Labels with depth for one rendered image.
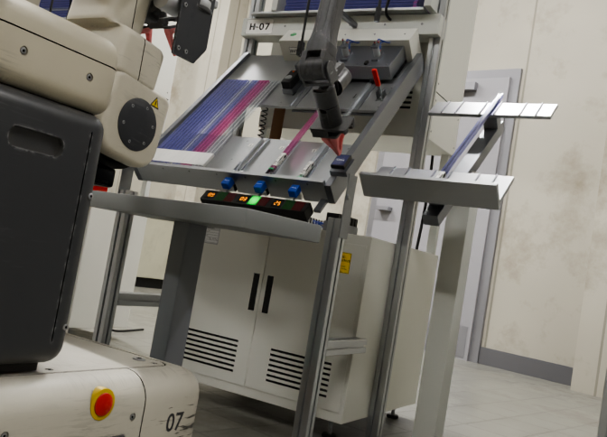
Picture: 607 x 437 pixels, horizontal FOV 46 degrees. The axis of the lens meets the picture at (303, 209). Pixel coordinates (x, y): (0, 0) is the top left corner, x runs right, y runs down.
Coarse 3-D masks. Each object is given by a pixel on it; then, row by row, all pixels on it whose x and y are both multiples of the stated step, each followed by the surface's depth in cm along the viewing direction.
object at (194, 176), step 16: (144, 176) 220; (160, 176) 216; (176, 176) 212; (192, 176) 209; (208, 176) 206; (224, 176) 202; (240, 176) 199; (256, 176) 196; (272, 176) 193; (288, 176) 191; (256, 192) 200; (272, 192) 197; (304, 192) 191; (320, 192) 188
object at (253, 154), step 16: (240, 144) 215; (256, 144) 212; (272, 144) 210; (304, 144) 206; (320, 144) 204; (224, 160) 210; (240, 160) 208; (256, 160) 206; (272, 160) 204; (288, 160) 202; (304, 160) 200; (320, 160) 197; (320, 176) 192
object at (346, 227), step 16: (432, 0) 228; (256, 16) 264; (272, 16) 261; (288, 16) 258; (304, 16) 255; (256, 32) 264; (128, 176) 225; (352, 176) 186; (352, 192) 187; (320, 224) 229; (352, 224) 235; (128, 304) 226; (144, 304) 232; (336, 352) 190; (352, 352) 199
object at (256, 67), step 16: (256, 64) 257; (272, 64) 253; (288, 64) 250; (352, 80) 229; (368, 80) 227; (384, 80) 224; (272, 96) 235; (288, 96) 232; (304, 96) 229; (352, 96) 222; (368, 96) 219; (304, 112) 230; (352, 112) 222; (368, 112) 213
